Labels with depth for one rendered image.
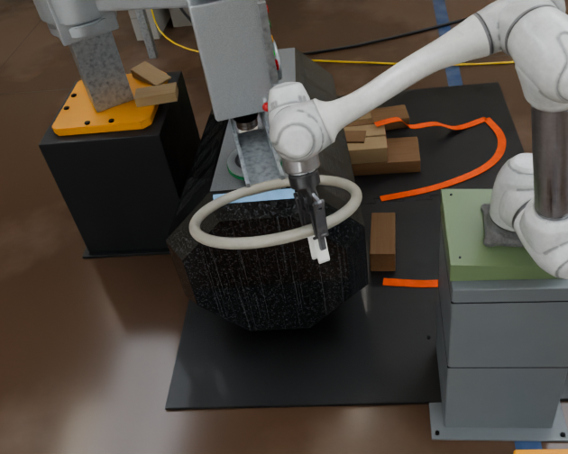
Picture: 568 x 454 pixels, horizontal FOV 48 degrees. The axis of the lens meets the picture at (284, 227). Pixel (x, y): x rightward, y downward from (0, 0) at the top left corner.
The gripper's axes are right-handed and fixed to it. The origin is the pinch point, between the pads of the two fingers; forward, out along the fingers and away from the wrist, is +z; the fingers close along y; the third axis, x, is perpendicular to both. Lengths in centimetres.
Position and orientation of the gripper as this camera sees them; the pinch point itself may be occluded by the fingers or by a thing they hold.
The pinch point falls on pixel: (318, 247)
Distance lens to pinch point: 161.5
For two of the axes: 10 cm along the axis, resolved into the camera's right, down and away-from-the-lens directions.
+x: -9.0, 3.1, -3.1
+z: 2.1, 9.3, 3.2
